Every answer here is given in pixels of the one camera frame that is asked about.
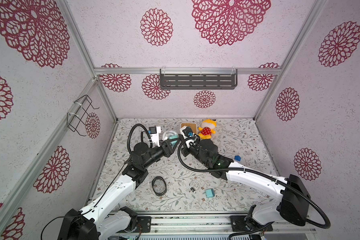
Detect grey wall shelf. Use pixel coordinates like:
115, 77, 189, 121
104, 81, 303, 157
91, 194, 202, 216
159, 69, 238, 90

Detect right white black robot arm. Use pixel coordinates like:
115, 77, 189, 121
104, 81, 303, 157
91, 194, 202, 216
177, 136, 331, 240

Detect yellow plush toy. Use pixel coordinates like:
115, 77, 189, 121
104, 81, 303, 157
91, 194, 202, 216
198, 119, 217, 140

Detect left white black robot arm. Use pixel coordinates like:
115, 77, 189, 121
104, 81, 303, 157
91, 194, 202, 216
57, 124, 184, 240

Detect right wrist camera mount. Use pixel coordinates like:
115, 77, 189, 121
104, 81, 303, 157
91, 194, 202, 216
180, 126, 197, 141

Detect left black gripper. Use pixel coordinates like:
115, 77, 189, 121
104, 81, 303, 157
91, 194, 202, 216
143, 138, 181, 170

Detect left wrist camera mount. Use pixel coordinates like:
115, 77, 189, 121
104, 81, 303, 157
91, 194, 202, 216
149, 126, 162, 147

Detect white wooden-top tissue box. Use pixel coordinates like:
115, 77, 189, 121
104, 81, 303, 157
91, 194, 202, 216
180, 123, 198, 136

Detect teal charger cube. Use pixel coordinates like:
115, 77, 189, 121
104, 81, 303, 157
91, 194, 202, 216
168, 135, 179, 142
205, 189, 215, 198

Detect black wire wall rack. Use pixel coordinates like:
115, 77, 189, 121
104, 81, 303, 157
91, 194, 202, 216
66, 95, 99, 137

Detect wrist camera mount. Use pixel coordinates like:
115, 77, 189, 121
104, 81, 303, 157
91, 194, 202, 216
180, 126, 197, 141
149, 126, 162, 147

